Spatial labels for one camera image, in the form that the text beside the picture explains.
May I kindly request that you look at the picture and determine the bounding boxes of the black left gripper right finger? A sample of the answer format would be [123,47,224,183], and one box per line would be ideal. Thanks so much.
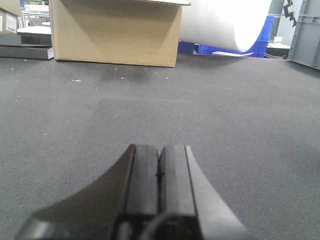
[159,145,250,240]

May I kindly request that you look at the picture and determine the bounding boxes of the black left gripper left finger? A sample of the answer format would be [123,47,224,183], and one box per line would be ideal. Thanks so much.
[16,144,159,240]

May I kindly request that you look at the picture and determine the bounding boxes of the dark grey table mat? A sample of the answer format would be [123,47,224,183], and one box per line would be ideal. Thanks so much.
[0,54,320,240]

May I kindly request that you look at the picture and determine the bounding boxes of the blue stacked crates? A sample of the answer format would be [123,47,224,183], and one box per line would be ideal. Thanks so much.
[177,16,275,58]

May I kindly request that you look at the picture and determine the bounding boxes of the brown cardboard box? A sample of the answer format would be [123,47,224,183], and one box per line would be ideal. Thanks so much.
[49,0,191,68]

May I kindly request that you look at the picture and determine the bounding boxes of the white foam roll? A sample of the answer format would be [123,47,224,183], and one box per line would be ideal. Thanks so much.
[179,0,272,52]

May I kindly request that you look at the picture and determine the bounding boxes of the grey plastic crate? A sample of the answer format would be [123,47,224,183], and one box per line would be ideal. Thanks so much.
[288,0,320,70]

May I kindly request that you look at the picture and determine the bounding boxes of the labelled cardboard box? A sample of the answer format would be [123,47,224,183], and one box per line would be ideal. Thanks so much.
[0,0,21,35]

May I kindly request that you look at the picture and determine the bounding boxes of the black metal frame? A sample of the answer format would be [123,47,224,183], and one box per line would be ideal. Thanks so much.
[0,34,54,60]

